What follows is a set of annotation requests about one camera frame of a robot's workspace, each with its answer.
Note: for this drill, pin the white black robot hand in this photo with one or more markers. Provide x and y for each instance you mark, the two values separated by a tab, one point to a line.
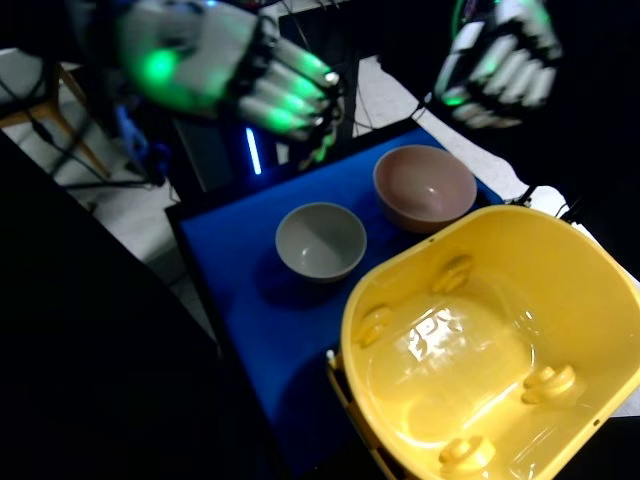
510	65
200	55

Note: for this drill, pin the large pink bowl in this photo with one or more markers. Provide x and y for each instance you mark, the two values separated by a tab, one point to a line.
425	185

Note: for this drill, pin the small grey bowl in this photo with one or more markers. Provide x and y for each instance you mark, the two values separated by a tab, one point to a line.
320	240

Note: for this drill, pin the yellow plastic tub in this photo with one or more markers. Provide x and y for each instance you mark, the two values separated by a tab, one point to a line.
500	300

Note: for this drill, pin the blue light strip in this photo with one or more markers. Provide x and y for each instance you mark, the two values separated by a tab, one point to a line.
253	150

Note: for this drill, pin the wooden chair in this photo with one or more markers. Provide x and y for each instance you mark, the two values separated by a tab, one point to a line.
47	107

